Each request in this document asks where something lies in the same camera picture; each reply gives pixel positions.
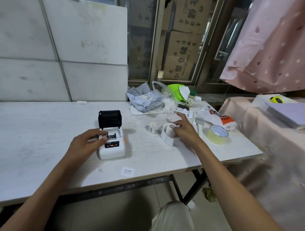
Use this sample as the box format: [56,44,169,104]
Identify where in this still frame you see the person's left hand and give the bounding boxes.
[65,128,109,167]

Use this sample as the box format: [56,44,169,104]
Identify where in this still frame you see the person's right hand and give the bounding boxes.
[173,112,203,149]

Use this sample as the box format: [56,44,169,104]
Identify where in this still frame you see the large white label roll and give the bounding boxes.
[161,123,179,147]

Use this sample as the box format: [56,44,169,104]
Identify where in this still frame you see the white label printer black lid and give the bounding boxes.
[97,110,126,160]

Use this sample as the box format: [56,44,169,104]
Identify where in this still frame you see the person's left forearm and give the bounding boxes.
[0,158,79,231]

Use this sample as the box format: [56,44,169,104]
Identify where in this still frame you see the person's right forearm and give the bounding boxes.
[191,140,284,231]

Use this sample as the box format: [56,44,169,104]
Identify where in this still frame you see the white printed paper slip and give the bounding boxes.
[173,107,194,119]

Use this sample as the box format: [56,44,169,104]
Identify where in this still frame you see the white paper strip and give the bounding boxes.
[192,117,206,139]

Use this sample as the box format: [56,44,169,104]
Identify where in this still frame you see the clear plastic bag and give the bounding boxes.
[152,81,180,114]

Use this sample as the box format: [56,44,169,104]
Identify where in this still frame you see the small bottle green cap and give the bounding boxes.
[185,90,197,108]

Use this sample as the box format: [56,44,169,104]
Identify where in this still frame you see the white crumpled tissue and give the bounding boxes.
[179,86,191,100]

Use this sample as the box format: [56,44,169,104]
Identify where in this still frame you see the green plastic bag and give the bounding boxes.
[167,84,189,102]

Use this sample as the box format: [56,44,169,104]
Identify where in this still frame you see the yellow tape roll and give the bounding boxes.
[206,125,229,145]

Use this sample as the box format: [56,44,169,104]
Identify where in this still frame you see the white printed sticker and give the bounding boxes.
[121,166,135,178]

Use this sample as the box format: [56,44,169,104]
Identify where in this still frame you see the grey plastic mailer bag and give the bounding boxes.
[126,82,165,112]

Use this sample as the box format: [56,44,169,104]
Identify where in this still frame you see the white orange printed packet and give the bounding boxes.
[196,108,238,131]

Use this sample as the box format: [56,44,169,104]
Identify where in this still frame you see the brown cardboard box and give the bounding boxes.
[156,30,203,81]
[162,0,213,35]

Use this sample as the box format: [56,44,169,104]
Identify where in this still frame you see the green crumpled wrapper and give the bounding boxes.
[202,187,218,203]

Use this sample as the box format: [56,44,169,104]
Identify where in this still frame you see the white flat box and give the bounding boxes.
[252,94,299,113]

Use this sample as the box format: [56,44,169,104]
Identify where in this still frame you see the person's light trousers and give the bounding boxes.
[151,201,195,231]

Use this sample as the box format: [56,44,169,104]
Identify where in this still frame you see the pale pink tablecloth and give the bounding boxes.
[218,96,305,231]

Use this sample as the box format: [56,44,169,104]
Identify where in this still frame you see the lilac flat board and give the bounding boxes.
[265,102,305,130]

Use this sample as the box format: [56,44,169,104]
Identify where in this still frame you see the black metal table frame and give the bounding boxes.
[0,167,241,231]

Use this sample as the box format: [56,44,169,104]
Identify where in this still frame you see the metal window frame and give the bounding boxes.
[117,0,253,94]

